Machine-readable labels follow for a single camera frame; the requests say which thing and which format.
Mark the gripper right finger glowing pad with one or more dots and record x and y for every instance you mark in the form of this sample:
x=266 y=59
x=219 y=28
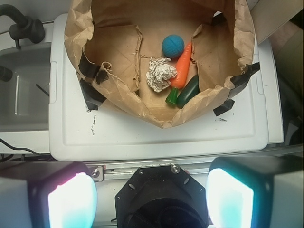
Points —
x=256 y=192

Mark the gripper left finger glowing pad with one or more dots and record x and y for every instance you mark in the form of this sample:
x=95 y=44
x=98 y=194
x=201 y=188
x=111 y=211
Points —
x=46 y=194

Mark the blue rubber ball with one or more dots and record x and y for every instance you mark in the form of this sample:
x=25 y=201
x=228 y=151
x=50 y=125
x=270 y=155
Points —
x=172 y=46

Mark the grey sink basin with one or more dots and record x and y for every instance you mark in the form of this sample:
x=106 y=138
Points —
x=24 y=99

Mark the white plastic bin lid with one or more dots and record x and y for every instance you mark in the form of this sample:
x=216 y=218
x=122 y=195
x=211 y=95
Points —
x=76 y=134

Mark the green toy cucumber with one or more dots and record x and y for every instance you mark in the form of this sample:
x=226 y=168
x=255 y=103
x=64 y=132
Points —
x=188 y=92

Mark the orange toy carrot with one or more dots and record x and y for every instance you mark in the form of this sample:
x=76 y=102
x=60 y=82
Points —
x=182 y=68

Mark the crumpled white paper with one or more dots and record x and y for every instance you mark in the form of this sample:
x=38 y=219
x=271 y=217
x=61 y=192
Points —
x=159 y=74

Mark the black faucet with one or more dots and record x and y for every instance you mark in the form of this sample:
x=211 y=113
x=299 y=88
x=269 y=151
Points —
x=24 y=27

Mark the brown paper bag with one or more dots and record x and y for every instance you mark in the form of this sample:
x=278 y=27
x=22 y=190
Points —
x=111 y=42

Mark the aluminium rail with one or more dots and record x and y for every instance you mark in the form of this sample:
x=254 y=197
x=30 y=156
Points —
x=124 y=171

